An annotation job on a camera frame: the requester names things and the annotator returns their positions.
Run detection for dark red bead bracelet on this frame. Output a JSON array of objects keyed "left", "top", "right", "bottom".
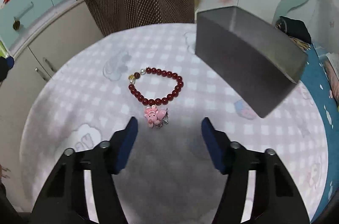
[{"left": 128, "top": 66, "right": 185, "bottom": 106}]

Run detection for person's left hand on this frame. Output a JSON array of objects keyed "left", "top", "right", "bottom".
[{"left": 0, "top": 165, "right": 11, "bottom": 183}]

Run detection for beige lower cabinet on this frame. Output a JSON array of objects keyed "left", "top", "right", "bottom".
[{"left": 1, "top": 0, "right": 103, "bottom": 212}]

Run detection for small pink charm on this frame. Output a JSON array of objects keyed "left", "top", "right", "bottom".
[{"left": 144, "top": 105, "right": 169, "bottom": 128}]

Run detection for pink checked tablecloth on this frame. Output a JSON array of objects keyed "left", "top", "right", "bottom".
[{"left": 20, "top": 24, "right": 328, "bottom": 223}]

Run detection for grey metal box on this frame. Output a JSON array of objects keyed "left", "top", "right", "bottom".
[{"left": 195, "top": 6, "right": 307, "bottom": 118}]

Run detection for teal candy print bedsheet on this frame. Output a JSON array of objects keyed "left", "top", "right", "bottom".
[{"left": 301, "top": 46, "right": 338, "bottom": 222}]

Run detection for folded tan clothes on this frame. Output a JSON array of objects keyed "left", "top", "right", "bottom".
[{"left": 290, "top": 37, "right": 311, "bottom": 52}]

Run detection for white pillow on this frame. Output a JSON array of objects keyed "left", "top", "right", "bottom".
[{"left": 320, "top": 53, "right": 339, "bottom": 69}]

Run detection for folded black clothes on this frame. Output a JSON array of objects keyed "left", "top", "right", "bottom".
[{"left": 275, "top": 16, "right": 312, "bottom": 44}]

